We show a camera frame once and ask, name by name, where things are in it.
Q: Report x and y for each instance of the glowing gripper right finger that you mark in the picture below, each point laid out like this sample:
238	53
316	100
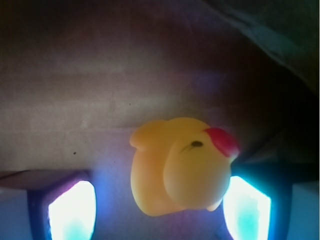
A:
257	204

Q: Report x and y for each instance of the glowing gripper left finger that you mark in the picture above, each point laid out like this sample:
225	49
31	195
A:
65	209

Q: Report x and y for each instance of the yellow rubber duck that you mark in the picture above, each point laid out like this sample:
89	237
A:
180	164

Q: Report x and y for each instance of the brown paper bag bin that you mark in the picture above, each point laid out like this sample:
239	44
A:
77	77

